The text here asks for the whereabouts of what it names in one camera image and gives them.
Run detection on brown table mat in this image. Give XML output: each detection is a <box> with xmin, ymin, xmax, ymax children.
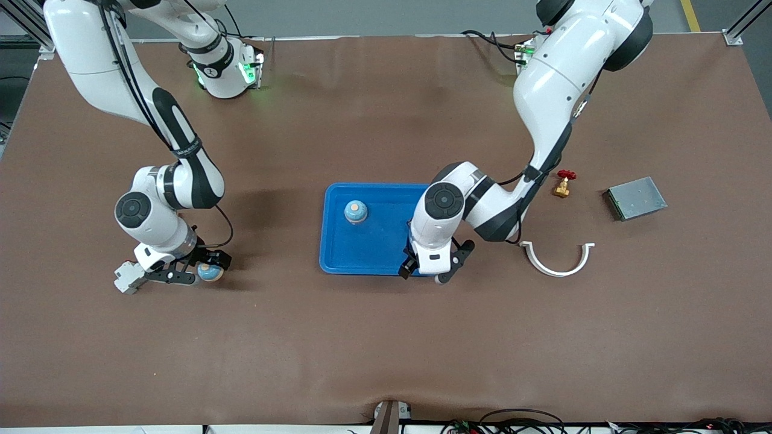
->
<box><xmin>0</xmin><ymin>33</ymin><xmax>772</xmax><ymax>426</ymax></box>

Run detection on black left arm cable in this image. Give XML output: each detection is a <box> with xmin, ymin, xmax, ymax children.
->
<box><xmin>498</xmin><ymin>66</ymin><xmax>604</xmax><ymax>245</ymax></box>

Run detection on white half-round pipe clamp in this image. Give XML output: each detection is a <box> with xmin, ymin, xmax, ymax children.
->
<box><xmin>519</xmin><ymin>241</ymin><xmax>596</xmax><ymax>278</ymax></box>

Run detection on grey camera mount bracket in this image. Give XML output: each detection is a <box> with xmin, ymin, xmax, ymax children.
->
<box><xmin>369</xmin><ymin>400</ymin><xmax>414</xmax><ymax>434</ymax></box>

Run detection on white circuit breaker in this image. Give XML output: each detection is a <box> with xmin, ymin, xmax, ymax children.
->
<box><xmin>113</xmin><ymin>260</ymin><xmax>148</xmax><ymax>295</ymax></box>

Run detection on blue plastic tray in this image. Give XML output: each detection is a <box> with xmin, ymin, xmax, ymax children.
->
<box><xmin>319</xmin><ymin>183</ymin><xmax>445</xmax><ymax>277</ymax></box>

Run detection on aluminium frame profile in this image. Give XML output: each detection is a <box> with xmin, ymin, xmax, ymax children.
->
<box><xmin>0</xmin><ymin>0</ymin><xmax>61</xmax><ymax>61</ymax></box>
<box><xmin>723</xmin><ymin>0</ymin><xmax>772</xmax><ymax>46</ymax></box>

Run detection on black arm base cable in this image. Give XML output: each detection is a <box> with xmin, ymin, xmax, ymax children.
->
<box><xmin>461</xmin><ymin>29</ymin><xmax>522</xmax><ymax>61</ymax></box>

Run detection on brass valve with red handle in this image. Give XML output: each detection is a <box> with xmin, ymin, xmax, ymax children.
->
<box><xmin>551</xmin><ymin>169</ymin><xmax>577</xmax><ymax>199</ymax></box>

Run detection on black cable bundle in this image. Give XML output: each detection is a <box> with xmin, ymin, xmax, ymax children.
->
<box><xmin>439</xmin><ymin>408</ymin><xmax>772</xmax><ymax>434</ymax></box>

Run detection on grey metal box module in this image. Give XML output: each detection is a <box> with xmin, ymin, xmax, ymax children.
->
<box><xmin>602</xmin><ymin>176</ymin><xmax>668</xmax><ymax>222</ymax></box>

